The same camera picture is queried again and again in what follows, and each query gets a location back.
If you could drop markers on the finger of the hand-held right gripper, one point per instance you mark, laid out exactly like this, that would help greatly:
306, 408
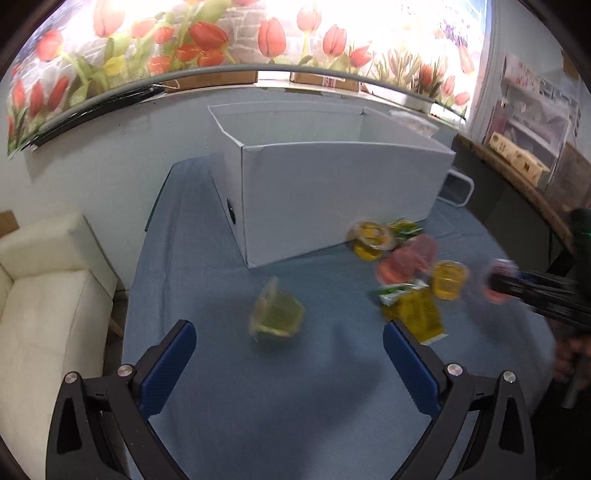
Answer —
535, 282
540, 302

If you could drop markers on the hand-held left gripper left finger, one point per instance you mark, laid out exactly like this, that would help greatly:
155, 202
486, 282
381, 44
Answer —
167, 364

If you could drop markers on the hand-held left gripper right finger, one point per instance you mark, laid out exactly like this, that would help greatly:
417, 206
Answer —
411, 364

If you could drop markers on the red jelly cup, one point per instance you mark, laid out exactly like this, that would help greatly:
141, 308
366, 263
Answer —
501, 281

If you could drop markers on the green jelly cup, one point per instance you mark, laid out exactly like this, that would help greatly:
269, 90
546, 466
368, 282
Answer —
276, 314

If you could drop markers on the white cardboard box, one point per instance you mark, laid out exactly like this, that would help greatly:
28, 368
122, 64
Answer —
323, 184

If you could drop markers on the person's right hand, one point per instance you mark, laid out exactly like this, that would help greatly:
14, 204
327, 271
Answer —
565, 357

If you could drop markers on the round wooden table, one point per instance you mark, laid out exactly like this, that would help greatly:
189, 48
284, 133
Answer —
521, 180

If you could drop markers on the yellow jelly cup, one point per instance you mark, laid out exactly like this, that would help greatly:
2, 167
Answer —
449, 279
371, 240

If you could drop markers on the yellow printed carton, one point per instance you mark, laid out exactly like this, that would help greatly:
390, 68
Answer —
503, 144
531, 167

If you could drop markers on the pink jelly cup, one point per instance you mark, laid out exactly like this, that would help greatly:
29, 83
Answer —
400, 267
425, 247

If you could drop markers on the blue tablecloth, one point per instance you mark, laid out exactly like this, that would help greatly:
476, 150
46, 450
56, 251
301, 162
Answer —
277, 392

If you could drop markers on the white plastic tray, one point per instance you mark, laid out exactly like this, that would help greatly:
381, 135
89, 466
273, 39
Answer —
457, 187

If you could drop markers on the white leather sofa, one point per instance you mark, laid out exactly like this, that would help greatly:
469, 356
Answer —
51, 300

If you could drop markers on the small green yellow snack packet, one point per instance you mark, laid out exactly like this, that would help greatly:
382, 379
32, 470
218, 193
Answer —
405, 228

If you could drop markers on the brown cardboard box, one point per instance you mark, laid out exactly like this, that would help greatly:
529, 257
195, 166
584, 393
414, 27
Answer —
212, 79
325, 79

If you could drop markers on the tulip wall poster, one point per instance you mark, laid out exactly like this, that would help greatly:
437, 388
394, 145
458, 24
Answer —
194, 41

